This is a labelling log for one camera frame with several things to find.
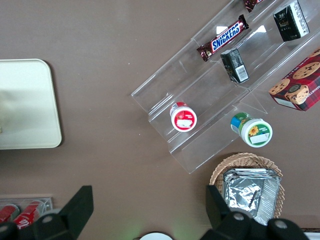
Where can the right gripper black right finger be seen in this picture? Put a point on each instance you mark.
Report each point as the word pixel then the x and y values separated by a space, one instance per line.
pixel 220 217

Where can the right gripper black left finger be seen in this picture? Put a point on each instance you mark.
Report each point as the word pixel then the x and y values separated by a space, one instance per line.
pixel 75 210

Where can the light wicker basket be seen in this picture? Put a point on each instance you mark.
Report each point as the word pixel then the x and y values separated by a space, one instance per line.
pixel 250 160

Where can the cream plastic tray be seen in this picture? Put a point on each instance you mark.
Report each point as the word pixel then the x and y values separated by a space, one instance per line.
pixel 27 105

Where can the clear acrylic bottle rack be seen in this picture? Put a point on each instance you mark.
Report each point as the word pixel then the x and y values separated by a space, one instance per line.
pixel 47 201

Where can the aluminium foil container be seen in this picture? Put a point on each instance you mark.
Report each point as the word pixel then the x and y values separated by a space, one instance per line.
pixel 250 192

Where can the red cola bottle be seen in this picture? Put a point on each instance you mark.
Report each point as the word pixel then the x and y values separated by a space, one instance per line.
pixel 8 212
pixel 31 211

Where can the green lid cup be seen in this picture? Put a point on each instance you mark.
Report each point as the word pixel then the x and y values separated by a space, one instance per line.
pixel 255 131

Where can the white snack bin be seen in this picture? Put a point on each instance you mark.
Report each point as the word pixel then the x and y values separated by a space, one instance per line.
pixel 313 236

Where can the red lid cup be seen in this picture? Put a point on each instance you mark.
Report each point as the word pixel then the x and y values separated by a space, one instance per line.
pixel 183 118

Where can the clear acrylic stepped display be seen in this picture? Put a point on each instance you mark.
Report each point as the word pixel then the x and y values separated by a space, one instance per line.
pixel 200 82

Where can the small black carton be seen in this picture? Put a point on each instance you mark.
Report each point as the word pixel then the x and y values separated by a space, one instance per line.
pixel 235 66
pixel 290 22

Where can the red plaid cookie box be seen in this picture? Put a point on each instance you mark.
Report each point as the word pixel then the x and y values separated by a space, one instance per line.
pixel 300 85

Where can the Snickers bar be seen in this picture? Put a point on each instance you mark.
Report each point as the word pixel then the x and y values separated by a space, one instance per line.
pixel 225 37
pixel 251 5

